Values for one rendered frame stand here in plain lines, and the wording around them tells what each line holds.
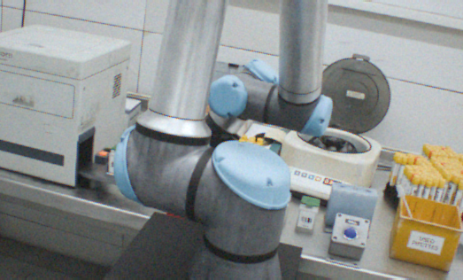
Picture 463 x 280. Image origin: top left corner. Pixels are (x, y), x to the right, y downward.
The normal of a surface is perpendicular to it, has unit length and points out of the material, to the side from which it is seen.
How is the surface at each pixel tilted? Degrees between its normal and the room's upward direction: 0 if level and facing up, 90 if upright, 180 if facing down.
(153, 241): 4
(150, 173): 81
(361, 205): 90
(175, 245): 4
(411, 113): 90
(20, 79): 90
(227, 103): 85
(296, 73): 119
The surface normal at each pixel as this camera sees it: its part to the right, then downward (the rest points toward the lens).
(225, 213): -0.39, 0.32
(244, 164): 0.25, -0.87
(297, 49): -0.34, 0.69
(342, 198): -0.13, 0.31
